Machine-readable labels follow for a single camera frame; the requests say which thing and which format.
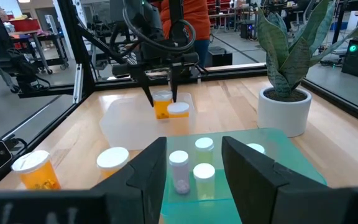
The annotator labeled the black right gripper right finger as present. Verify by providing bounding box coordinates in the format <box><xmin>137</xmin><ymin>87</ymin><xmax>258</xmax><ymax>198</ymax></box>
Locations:
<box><xmin>221</xmin><ymin>136</ymin><xmax>358</xmax><ymax>224</ymax></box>

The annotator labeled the red storage bin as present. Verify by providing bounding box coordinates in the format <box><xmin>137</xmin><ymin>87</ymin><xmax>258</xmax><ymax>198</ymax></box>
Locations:
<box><xmin>9</xmin><ymin>18</ymin><xmax>42</xmax><ymax>32</ymax></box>

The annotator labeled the black rolling workbench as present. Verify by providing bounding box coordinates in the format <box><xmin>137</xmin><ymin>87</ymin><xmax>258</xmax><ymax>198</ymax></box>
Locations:
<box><xmin>0</xmin><ymin>29</ymin><xmax>70</xmax><ymax>75</ymax></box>

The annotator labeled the silver aluminium bracket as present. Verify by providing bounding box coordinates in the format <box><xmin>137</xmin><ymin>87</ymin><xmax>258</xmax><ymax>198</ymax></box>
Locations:
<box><xmin>73</xmin><ymin>63</ymin><xmax>85</xmax><ymax>104</ymax></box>

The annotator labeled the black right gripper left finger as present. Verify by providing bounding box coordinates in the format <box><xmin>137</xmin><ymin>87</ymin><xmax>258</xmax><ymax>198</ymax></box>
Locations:
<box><xmin>0</xmin><ymin>136</ymin><xmax>168</xmax><ymax>224</ymax></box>

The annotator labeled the green-tinted bottle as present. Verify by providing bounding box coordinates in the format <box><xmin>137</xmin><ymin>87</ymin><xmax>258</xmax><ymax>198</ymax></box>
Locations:
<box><xmin>193</xmin><ymin>162</ymin><xmax>216</xmax><ymax>202</ymax></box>
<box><xmin>195</xmin><ymin>137</ymin><xmax>215</xmax><ymax>164</ymax></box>

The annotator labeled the black box on floor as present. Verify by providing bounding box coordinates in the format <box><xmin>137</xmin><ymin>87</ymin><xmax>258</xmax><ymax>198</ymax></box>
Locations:
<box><xmin>204</xmin><ymin>46</ymin><xmax>234</xmax><ymax>68</ymax></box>

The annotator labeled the green-tinted bottle back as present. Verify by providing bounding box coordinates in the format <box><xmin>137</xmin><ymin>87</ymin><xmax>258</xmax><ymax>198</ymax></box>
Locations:
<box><xmin>195</xmin><ymin>137</ymin><xmax>215</xmax><ymax>164</ymax></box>

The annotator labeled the teal translucent plastic bin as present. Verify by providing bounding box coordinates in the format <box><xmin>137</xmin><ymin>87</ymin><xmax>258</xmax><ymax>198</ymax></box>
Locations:
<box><xmin>160</xmin><ymin>127</ymin><xmax>328</xmax><ymax>224</ymax></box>

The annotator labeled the clear frosted plastic bin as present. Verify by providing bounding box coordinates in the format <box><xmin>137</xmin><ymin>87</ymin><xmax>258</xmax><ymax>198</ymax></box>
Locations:
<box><xmin>99</xmin><ymin>92</ymin><xmax>197</xmax><ymax>152</ymax></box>

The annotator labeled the person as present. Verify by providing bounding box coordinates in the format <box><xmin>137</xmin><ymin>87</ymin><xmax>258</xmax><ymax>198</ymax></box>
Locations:
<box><xmin>152</xmin><ymin>0</ymin><xmax>213</xmax><ymax>68</ymax></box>

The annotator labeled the green snake plant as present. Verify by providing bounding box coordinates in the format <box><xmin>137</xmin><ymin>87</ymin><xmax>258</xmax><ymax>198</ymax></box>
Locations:
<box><xmin>257</xmin><ymin>0</ymin><xmax>358</xmax><ymax>99</ymax></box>

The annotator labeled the white round plant pot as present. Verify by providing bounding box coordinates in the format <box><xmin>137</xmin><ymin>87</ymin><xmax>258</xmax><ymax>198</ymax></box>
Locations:
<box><xmin>257</xmin><ymin>86</ymin><xmax>313</xmax><ymax>138</ymax></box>

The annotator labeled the orange medicine bottle white cap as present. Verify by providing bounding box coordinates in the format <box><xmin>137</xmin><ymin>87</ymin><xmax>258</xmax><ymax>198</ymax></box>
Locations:
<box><xmin>167</xmin><ymin>101</ymin><xmax>191</xmax><ymax>136</ymax></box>
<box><xmin>11</xmin><ymin>149</ymin><xmax>62</xmax><ymax>191</ymax></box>
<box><xmin>246</xmin><ymin>142</ymin><xmax>267</xmax><ymax>155</ymax></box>
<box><xmin>152</xmin><ymin>90</ymin><xmax>174</xmax><ymax>121</ymax></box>
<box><xmin>96</xmin><ymin>146</ymin><xmax>131</xmax><ymax>180</ymax></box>

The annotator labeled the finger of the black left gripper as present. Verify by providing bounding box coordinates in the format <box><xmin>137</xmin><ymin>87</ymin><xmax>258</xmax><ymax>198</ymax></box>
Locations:
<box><xmin>167</xmin><ymin>65</ymin><xmax>180</xmax><ymax>103</ymax></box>
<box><xmin>131</xmin><ymin>68</ymin><xmax>155</xmax><ymax>108</ymax></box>

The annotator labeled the clear medicine bottle white cap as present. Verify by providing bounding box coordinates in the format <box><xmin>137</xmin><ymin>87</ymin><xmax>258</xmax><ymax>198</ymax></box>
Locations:
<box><xmin>168</xmin><ymin>150</ymin><xmax>191</xmax><ymax>195</ymax></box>

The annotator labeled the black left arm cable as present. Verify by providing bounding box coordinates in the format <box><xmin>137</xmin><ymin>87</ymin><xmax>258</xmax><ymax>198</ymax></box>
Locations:
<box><xmin>122</xmin><ymin>0</ymin><xmax>197</xmax><ymax>54</ymax></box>

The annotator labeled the green-tinted bottle front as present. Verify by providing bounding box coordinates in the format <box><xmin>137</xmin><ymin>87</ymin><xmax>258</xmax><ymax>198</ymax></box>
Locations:
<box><xmin>193</xmin><ymin>162</ymin><xmax>216</xmax><ymax>202</ymax></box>

